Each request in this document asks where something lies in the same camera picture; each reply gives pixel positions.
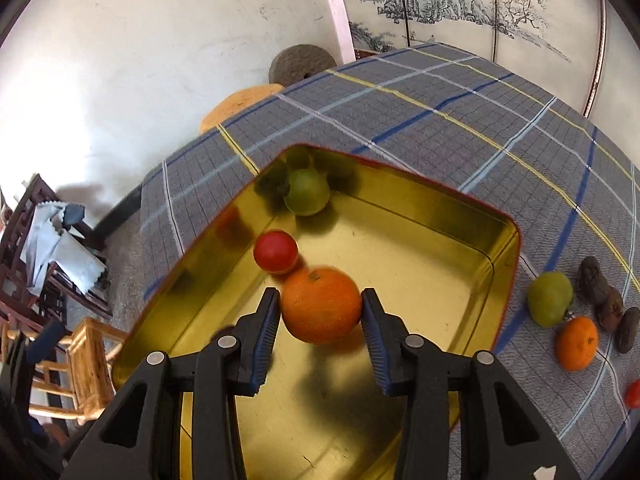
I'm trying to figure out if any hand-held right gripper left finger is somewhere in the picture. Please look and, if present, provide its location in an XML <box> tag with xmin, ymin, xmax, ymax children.
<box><xmin>60</xmin><ymin>287</ymin><xmax>282</xmax><ymax>480</ymax></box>

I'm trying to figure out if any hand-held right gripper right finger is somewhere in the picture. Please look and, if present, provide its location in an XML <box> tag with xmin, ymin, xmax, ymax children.
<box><xmin>361</xmin><ymin>287</ymin><xmax>583</xmax><ymax>480</ymax></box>

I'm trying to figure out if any orange mandarin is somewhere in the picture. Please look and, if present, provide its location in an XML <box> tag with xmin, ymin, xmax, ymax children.
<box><xmin>280</xmin><ymin>267</ymin><xmax>363</xmax><ymax>345</ymax></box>
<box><xmin>555</xmin><ymin>316</ymin><xmax>599</xmax><ymax>372</ymax></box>

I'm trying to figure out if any gold metal tin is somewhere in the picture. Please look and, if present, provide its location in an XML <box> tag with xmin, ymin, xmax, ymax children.
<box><xmin>111</xmin><ymin>144</ymin><xmax>523</xmax><ymax>480</ymax></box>

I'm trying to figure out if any green round fruit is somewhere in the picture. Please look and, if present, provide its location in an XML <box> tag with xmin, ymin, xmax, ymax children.
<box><xmin>283</xmin><ymin>168</ymin><xmax>331</xmax><ymax>217</ymax></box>
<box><xmin>527</xmin><ymin>271</ymin><xmax>574</xmax><ymax>327</ymax></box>

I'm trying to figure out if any dark wrinkled fruit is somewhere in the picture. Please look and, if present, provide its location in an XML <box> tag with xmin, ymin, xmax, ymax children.
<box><xmin>595</xmin><ymin>287</ymin><xmax>625</xmax><ymax>332</ymax></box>
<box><xmin>578</xmin><ymin>256</ymin><xmax>611</xmax><ymax>306</ymax></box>
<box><xmin>614</xmin><ymin>306</ymin><xmax>640</xmax><ymax>354</ymax></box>

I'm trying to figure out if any bamboo chair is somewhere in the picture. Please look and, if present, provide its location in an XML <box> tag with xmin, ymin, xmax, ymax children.
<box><xmin>30</xmin><ymin>317</ymin><xmax>128</xmax><ymax>426</ymax></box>

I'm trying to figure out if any pale blue cloth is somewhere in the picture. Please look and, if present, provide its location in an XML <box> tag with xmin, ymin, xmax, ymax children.
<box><xmin>25</xmin><ymin>202</ymin><xmax>108</xmax><ymax>293</ymax></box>

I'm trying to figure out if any grey plaid tablecloth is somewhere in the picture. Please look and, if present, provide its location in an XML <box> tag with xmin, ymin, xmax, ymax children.
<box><xmin>140</xmin><ymin>42</ymin><xmax>640</xmax><ymax>480</ymax></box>

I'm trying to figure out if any orange plastic stool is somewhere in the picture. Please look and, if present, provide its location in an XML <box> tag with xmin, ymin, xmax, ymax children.
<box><xmin>200</xmin><ymin>83</ymin><xmax>285</xmax><ymax>134</ymax></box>

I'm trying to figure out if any dark wooden chair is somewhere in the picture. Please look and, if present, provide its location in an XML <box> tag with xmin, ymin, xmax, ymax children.
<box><xmin>0</xmin><ymin>173</ymin><xmax>113</xmax><ymax>321</ymax></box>

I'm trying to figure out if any round millstone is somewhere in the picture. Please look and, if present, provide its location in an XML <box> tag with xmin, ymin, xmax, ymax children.
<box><xmin>268</xmin><ymin>45</ymin><xmax>338</xmax><ymax>86</ymax></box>

